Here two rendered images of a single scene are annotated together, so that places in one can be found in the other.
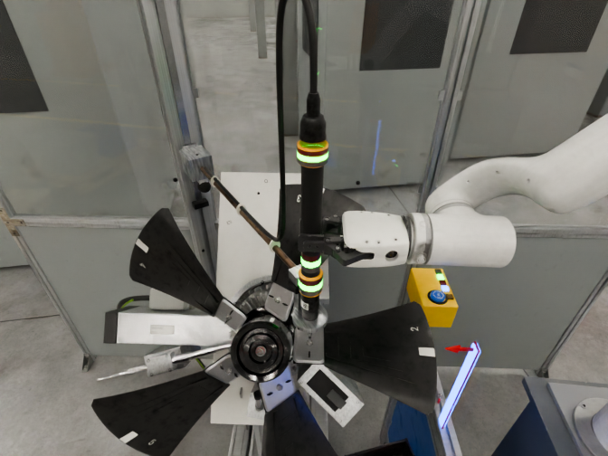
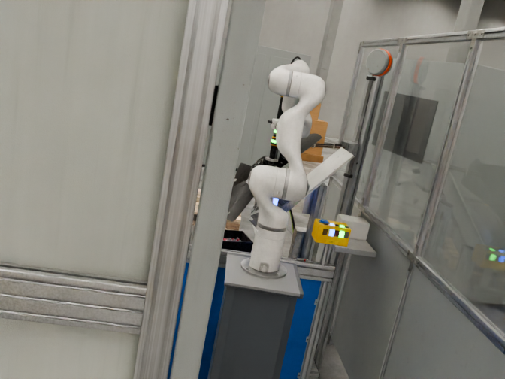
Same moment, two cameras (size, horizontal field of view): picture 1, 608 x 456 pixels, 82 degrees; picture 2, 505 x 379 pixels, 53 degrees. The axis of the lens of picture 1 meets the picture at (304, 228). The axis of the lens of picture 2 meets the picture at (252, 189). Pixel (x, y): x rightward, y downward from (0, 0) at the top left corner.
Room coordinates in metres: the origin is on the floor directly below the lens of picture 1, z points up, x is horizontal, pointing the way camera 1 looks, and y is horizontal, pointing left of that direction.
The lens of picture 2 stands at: (-0.05, -2.63, 1.73)
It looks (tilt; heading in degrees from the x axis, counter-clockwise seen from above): 13 degrees down; 80
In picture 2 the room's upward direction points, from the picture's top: 11 degrees clockwise
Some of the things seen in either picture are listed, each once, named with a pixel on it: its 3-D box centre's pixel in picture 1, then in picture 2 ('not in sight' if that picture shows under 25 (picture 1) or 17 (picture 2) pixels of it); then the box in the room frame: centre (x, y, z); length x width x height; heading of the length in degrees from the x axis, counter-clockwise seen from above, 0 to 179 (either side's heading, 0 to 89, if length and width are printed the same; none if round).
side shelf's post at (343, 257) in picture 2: not in sight; (331, 307); (1.02, 0.08, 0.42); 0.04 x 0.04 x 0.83; 88
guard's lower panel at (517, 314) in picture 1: (312, 305); (367, 306); (1.18, -0.04, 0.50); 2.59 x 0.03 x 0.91; 88
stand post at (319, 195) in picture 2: not in sight; (301, 277); (0.80, 0.11, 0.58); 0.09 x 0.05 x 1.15; 88
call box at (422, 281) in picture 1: (430, 298); (331, 233); (0.74, -0.38, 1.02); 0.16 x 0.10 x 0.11; 178
